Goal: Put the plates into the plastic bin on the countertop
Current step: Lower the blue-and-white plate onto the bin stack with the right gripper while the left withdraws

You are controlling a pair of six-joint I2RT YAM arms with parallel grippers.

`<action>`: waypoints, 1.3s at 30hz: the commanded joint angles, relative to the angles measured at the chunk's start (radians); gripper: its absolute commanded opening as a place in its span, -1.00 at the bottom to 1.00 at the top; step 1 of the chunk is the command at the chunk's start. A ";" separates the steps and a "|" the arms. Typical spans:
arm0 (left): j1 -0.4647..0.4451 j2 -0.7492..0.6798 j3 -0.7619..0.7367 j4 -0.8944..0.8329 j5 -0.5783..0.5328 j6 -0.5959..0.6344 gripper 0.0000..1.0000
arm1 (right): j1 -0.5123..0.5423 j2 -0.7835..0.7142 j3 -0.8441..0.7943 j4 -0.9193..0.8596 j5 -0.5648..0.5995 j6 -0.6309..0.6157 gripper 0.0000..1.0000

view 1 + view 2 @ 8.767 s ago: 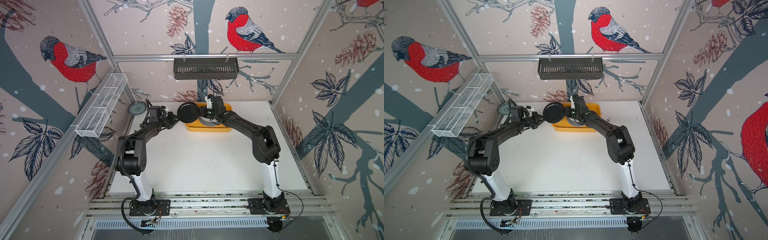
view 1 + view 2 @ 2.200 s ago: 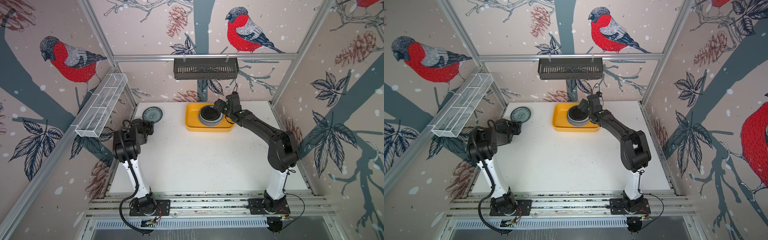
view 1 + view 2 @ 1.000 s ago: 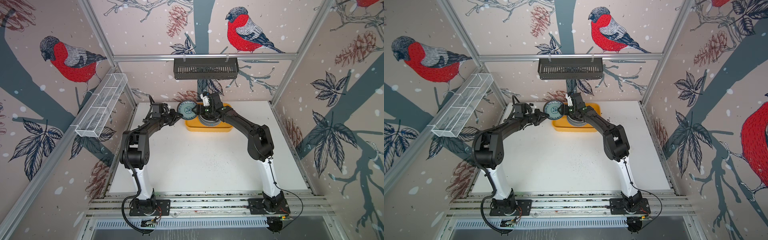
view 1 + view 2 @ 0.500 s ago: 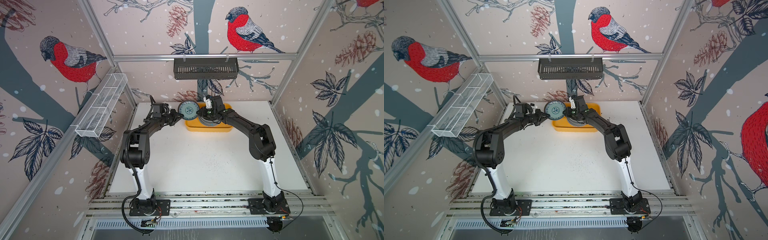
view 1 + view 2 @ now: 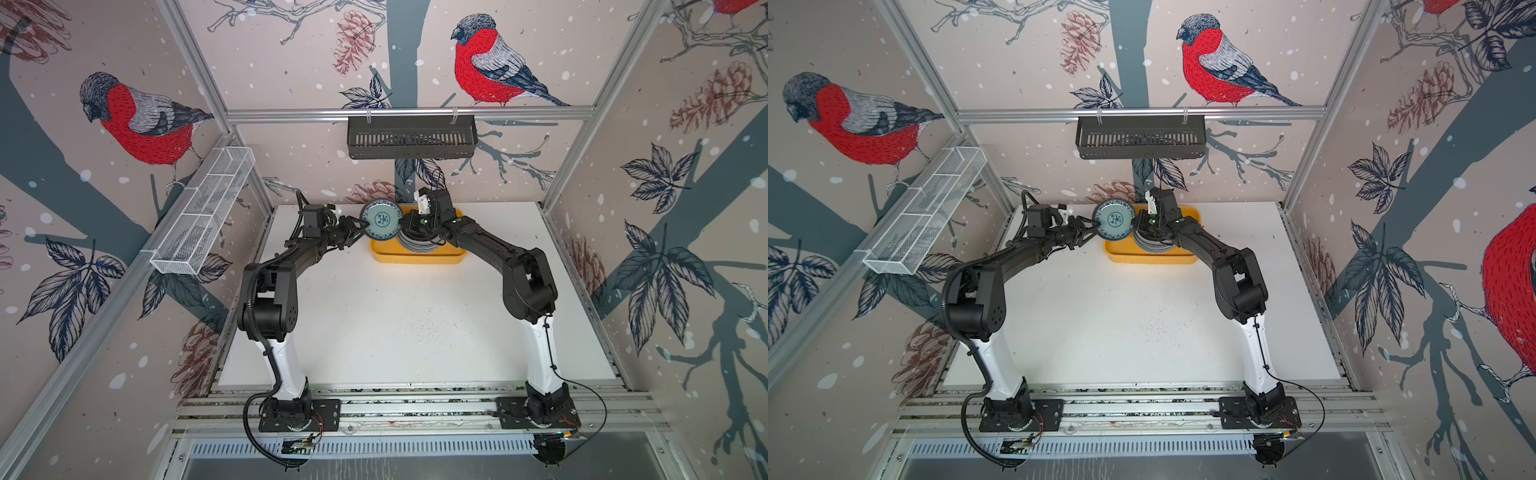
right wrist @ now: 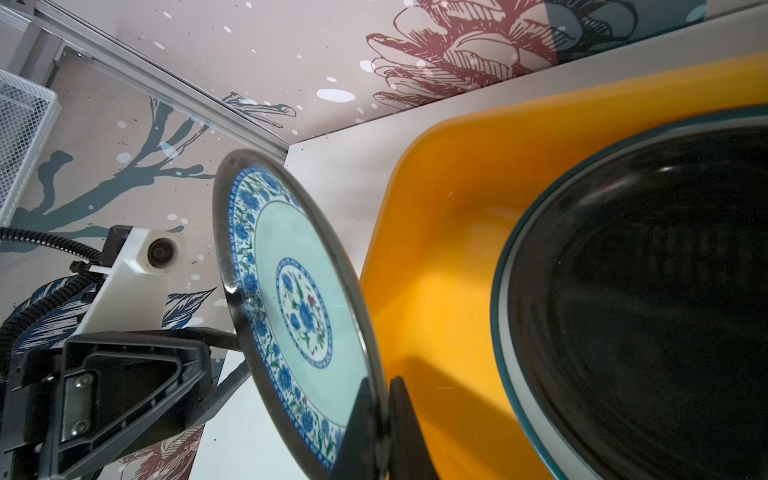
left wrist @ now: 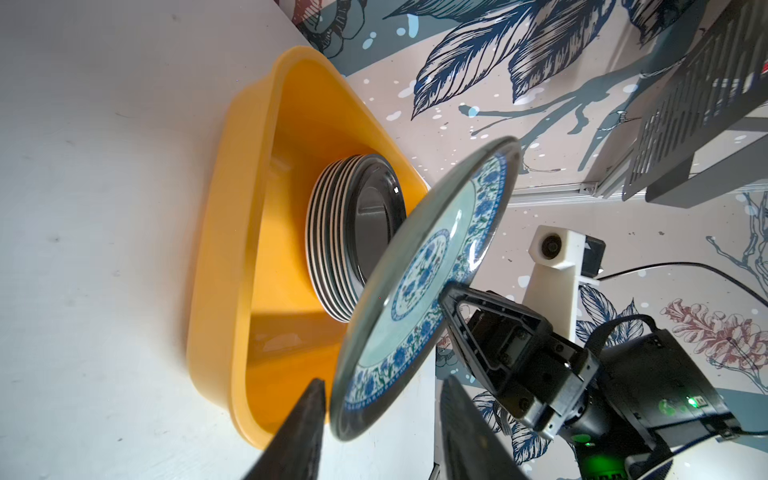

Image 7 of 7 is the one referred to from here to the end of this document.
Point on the small black plate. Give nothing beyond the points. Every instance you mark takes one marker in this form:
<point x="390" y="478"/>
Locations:
<point x="373" y="211"/>

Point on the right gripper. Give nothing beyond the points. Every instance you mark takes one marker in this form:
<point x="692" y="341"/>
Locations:
<point x="508" y="347"/>

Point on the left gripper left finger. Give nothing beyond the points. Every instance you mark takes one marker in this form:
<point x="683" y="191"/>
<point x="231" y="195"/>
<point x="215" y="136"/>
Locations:
<point x="295" y="450"/>

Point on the white plate green motif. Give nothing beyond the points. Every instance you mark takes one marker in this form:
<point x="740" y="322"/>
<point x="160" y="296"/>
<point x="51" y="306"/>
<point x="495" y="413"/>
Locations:
<point x="332" y="261"/>

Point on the yellow plastic bin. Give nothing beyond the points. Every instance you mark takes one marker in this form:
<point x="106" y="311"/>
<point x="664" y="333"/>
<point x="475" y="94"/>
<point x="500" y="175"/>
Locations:
<point x="257" y="332"/>

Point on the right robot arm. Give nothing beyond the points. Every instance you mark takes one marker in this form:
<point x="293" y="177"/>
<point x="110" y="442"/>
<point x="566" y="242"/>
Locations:
<point x="626" y="410"/>

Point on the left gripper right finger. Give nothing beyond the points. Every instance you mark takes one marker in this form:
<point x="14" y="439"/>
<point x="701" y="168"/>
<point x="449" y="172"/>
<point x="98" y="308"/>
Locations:
<point x="470" y="448"/>

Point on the small teal patterned plate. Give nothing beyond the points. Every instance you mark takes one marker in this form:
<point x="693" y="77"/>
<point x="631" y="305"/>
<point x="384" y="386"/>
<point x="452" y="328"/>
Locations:
<point x="398" y="319"/>

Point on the black hanging basket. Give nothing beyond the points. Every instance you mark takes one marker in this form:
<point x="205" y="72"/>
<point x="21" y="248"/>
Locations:
<point x="715" y="88"/>

